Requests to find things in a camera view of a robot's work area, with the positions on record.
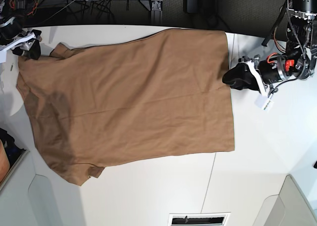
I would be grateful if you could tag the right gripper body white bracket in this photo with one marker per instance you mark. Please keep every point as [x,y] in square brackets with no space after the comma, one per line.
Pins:
[23,41]

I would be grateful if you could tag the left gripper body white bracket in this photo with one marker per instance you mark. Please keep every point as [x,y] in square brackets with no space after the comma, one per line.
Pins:
[259,74]

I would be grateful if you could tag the tan brown t-shirt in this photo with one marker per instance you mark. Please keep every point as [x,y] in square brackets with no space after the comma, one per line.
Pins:
[102,106]

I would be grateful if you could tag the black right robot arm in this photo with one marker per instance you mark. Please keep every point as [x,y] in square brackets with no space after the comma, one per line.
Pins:
[13,34]

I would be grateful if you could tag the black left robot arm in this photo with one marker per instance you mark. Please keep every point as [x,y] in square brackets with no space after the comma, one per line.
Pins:
[295,36]

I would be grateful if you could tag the black box under table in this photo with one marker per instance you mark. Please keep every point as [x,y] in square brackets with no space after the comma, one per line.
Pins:
[205,7]

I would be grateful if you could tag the grey plastic bin right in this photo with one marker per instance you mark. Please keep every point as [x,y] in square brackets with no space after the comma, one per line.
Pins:
[289,208]

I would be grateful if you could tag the grey plastic bin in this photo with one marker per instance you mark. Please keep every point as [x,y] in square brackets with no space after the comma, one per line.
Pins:
[289,208]
[30,193]

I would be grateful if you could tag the grey plastic bin left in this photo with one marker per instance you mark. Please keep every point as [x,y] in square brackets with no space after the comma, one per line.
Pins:
[30,193]

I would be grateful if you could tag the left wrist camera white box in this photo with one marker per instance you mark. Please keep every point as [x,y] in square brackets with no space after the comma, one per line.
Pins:
[264,103]

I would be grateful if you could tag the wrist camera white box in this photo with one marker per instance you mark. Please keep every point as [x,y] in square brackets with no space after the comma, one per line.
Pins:
[264,103]
[3,53]

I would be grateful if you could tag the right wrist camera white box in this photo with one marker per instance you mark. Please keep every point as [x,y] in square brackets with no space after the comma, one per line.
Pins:
[3,53]

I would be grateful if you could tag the aluminium frame post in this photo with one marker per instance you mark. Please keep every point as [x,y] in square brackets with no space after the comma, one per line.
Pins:
[155,10]

